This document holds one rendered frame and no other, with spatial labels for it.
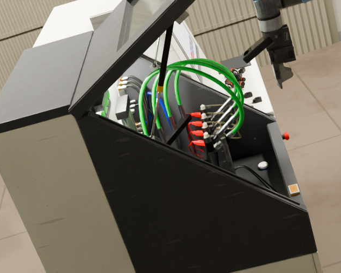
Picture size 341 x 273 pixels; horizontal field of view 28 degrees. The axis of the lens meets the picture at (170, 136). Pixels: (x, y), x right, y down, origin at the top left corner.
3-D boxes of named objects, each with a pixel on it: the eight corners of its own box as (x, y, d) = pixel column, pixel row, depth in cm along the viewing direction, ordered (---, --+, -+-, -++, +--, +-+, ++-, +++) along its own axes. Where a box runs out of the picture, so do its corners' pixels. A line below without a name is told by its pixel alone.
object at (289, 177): (315, 245, 220) (305, 204, 213) (301, 248, 221) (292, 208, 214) (284, 155, 276) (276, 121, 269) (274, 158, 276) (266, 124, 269)
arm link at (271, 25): (258, 23, 215) (256, 15, 223) (262, 36, 217) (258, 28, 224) (282, 16, 214) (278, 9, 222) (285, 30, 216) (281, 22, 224)
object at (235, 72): (250, 88, 296) (248, 77, 294) (227, 95, 298) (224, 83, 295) (245, 70, 317) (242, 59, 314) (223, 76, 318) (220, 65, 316)
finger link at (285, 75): (296, 88, 226) (291, 63, 222) (279, 92, 227) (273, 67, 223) (295, 84, 229) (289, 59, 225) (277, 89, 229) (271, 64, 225)
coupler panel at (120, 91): (146, 147, 259) (120, 74, 245) (137, 149, 259) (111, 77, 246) (146, 132, 270) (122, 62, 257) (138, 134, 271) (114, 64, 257)
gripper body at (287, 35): (296, 62, 221) (289, 28, 216) (270, 69, 222) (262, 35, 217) (293, 54, 228) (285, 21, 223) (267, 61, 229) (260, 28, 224)
